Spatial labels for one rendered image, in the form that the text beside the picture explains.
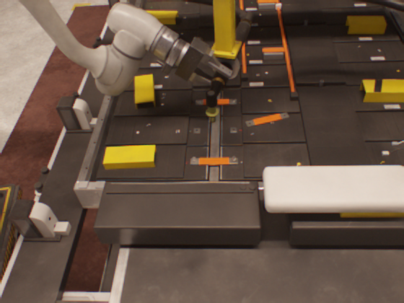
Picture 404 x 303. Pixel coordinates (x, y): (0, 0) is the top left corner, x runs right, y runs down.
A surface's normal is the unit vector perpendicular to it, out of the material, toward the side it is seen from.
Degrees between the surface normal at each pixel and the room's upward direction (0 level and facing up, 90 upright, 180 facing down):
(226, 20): 90
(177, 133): 0
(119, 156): 0
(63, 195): 0
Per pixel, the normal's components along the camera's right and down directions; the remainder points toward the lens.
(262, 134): -0.07, -0.68
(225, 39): -0.30, 0.71
